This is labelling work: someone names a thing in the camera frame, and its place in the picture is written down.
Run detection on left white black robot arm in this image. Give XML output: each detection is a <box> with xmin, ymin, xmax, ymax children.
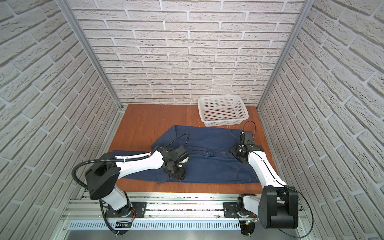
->
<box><xmin>85</xmin><ymin>146</ymin><xmax>189</xmax><ymax>218</ymax></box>

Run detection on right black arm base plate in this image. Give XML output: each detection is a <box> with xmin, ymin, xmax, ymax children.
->
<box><xmin>223</xmin><ymin>202</ymin><xmax>258</xmax><ymax>220</ymax></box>

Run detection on aluminium corner post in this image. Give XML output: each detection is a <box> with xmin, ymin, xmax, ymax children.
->
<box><xmin>57</xmin><ymin>0</ymin><xmax>124</xmax><ymax>111</ymax></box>
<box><xmin>256</xmin><ymin>0</ymin><xmax>316</xmax><ymax>111</ymax></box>

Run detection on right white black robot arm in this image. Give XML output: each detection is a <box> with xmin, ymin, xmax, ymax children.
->
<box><xmin>230</xmin><ymin>141</ymin><xmax>299</xmax><ymax>229</ymax></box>

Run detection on right aluminium corner post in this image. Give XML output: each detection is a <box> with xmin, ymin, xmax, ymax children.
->
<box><xmin>256</xmin><ymin>0</ymin><xmax>316</xmax><ymax>111</ymax></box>

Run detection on white plastic laundry basket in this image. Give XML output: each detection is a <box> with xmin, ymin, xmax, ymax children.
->
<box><xmin>198</xmin><ymin>96</ymin><xmax>249</xmax><ymax>127</ymax></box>

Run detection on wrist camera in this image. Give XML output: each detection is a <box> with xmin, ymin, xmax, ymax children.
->
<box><xmin>240</xmin><ymin>131</ymin><xmax>255</xmax><ymax>145</ymax></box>
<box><xmin>174</xmin><ymin>146</ymin><xmax>189</xmax><ymax>165</ymax></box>

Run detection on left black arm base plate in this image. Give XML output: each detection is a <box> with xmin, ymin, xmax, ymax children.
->
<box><xmin>105</xmin><ymin>202</ymin><xmax>147</xmax><ymax>218</ymax></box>

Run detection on dark blue denim trousers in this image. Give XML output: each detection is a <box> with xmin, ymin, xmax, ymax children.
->
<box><xmin>111</xmin><ymin>124</ymin><xmax>261</xmax><ymax>184</ymax></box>

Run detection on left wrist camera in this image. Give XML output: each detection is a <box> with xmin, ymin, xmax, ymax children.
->
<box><xmin>174</xmin><ymin>146</ymin><xmax>189</xmax><ymax>165</ymax></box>

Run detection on right thin black cable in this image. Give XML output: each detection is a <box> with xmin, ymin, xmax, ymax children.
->
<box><xmin>241</xmin><ymin>120</ymin><xmax>315</xmax><ymax>240</ymax></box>

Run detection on left aluminium corner post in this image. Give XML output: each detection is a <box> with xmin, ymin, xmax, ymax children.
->
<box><xmin>57</xmin><ymin>0</ymin><xmax>124</xmax><ymax>111</ymax></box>

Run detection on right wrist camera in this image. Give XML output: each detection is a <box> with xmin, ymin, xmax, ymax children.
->
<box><xmin>240</xmin><ymin>131</ymin><xmax>255</xmax><ymax>145</ymax></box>

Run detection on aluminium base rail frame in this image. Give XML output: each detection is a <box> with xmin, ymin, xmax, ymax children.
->
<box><xmin>58</xmin><ymin>191</ymin><xmax>310</xmax><ymax>232</ymax></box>

